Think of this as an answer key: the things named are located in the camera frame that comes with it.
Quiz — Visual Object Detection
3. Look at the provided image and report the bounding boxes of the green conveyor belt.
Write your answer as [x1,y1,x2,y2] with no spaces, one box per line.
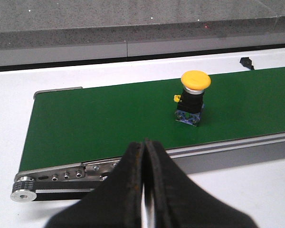
[19,67,285,171]

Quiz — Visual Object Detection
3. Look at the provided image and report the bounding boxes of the black connector with cable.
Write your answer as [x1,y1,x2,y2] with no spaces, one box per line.
[240,57,254,70]

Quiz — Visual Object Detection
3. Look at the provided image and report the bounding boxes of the yellow mushroom push button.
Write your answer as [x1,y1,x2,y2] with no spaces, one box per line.
[174,70,211,126]

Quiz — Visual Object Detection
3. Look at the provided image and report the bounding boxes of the aluminium conveyor frame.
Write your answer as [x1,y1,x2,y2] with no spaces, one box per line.
[9,86,285,203]

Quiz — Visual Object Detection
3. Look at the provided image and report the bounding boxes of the grey stone counter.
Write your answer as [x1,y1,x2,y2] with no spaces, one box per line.
[0,0,285,67]

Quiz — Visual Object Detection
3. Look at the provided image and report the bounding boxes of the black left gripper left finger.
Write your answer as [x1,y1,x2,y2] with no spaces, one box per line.
[46,142,144,228]

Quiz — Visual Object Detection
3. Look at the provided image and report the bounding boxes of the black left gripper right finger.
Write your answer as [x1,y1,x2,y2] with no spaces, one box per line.
[144,140,257,228]

